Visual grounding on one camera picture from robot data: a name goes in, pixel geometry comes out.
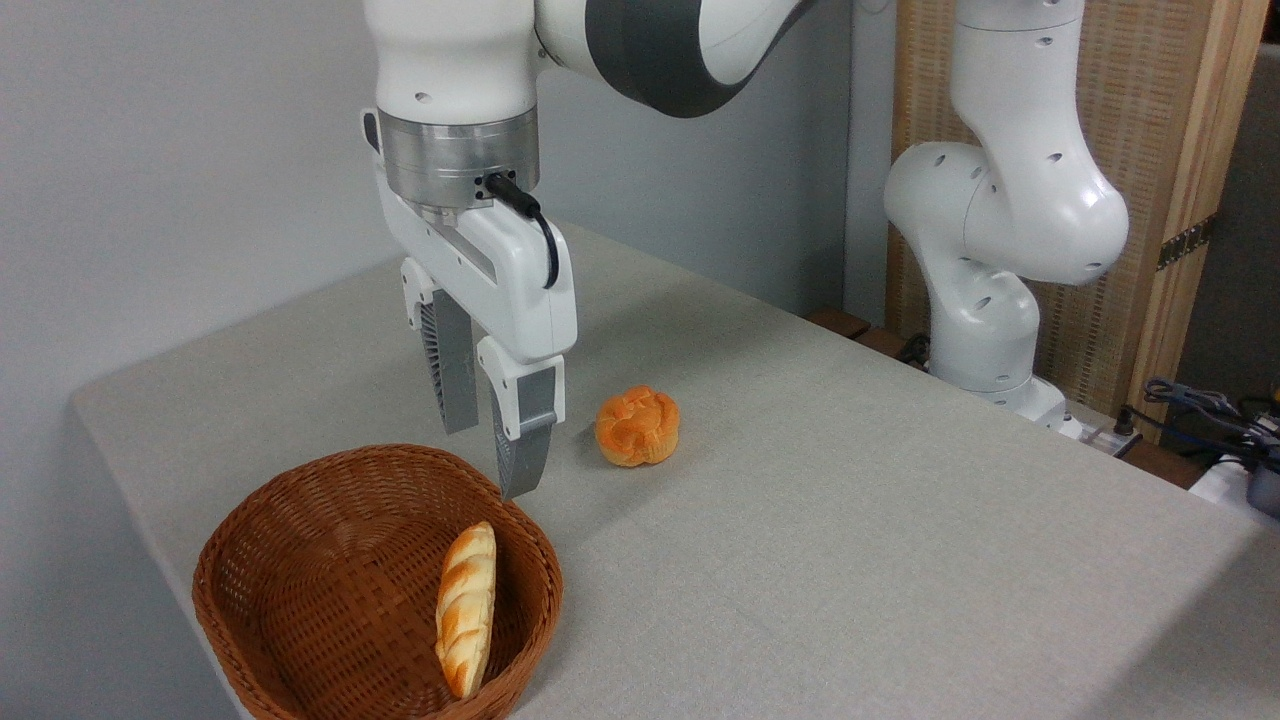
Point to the long twisted bread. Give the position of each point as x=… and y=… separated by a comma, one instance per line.
x=467, y=600

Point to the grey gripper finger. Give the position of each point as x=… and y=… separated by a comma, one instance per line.
x=455, y=370
x=530, y=420

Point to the metal screen hinge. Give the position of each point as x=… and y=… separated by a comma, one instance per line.
x=1187, y=241

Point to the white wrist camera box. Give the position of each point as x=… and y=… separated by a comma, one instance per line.
x=371, y=132

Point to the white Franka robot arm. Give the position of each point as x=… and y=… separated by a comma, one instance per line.
x=1010, y=200

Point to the round orange bread roll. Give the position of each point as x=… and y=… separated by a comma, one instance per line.
x=637, y=427

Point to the wooden rattan folding screen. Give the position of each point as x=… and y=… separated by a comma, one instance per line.
x=1135, y=100

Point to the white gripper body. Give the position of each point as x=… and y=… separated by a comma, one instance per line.
x=520, y=290

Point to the white power strip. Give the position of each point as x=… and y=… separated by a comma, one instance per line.
x=1225, y=482

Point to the grey tablecloth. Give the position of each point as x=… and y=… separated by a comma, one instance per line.
x=850, y=560

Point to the brown wooden board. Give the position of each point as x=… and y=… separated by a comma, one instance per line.
x=850, y=328

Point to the brown wicker basket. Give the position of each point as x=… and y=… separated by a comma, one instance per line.
x=300, y=570

